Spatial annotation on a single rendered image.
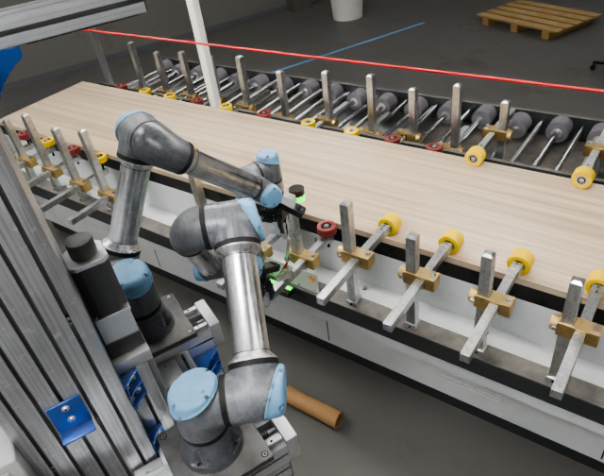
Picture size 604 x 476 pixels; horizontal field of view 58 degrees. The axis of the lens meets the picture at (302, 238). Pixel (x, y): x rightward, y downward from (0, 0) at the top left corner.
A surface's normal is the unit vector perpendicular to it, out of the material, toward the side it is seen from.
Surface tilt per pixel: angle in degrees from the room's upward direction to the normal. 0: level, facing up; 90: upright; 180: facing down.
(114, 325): 90
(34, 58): 90
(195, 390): 7
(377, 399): 0
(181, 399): 7
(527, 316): 90
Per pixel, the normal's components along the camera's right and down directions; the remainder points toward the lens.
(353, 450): -0.12, -0.79
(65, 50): 0.51, 0.47
